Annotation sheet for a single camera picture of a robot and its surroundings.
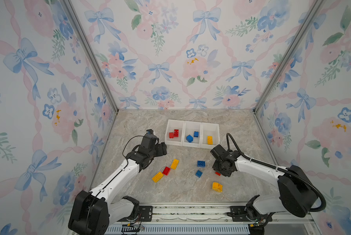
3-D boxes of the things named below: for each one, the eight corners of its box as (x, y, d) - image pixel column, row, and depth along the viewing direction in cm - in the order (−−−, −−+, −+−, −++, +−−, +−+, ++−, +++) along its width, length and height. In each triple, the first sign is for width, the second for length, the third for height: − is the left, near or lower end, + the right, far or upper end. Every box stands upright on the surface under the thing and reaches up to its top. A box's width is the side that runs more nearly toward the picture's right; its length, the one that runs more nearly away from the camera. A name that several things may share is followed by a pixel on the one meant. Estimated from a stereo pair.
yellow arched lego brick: (211, 190, 83) (212, 188, 80) (212, 183, 85) (213, 181, 82) (221, 192, 82) (222, 190, 79) (221, 185, 84) (223, 183, 82)
